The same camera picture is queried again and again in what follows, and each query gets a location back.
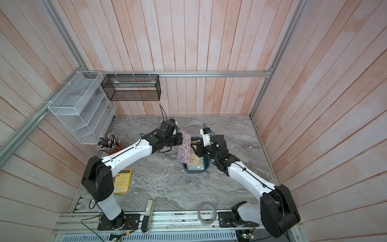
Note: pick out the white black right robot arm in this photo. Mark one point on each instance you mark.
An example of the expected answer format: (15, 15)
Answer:
(276, 210)

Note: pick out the yellow calculator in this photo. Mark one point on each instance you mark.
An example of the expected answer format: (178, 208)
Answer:
(122, 181)

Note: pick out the colourful small sticker sheet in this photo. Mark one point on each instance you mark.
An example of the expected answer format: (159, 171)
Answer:
(196, 163)

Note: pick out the pink sticker sheet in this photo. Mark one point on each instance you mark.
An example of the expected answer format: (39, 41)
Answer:
(184, 149)

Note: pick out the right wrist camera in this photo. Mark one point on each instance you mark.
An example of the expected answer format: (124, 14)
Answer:
(206, 136)

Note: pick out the teal storage box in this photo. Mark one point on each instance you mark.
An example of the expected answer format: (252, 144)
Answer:
(206, 162)

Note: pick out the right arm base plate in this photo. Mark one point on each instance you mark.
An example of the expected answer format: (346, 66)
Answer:
(230, 219)

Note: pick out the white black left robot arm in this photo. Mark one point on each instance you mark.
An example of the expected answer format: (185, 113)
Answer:
(99, 173)

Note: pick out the grey stapler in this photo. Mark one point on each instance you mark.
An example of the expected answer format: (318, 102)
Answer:
(147, 218)

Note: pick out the white mesh wall shelf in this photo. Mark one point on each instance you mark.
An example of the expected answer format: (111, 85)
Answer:
(86, 114)

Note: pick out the red pencil cup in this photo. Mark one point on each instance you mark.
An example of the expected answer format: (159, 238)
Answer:
(109, 144)

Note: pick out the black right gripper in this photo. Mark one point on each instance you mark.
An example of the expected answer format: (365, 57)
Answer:
(201, 149)

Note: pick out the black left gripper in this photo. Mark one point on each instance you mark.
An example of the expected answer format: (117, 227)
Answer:
(179, 135)

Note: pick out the clear tape roll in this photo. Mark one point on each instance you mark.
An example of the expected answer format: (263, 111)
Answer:
(207, 213)

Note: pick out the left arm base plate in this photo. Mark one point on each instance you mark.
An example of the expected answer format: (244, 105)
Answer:
(123, 221)

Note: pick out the black mesh wall basket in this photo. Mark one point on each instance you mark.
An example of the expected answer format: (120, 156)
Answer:
(132, 87)

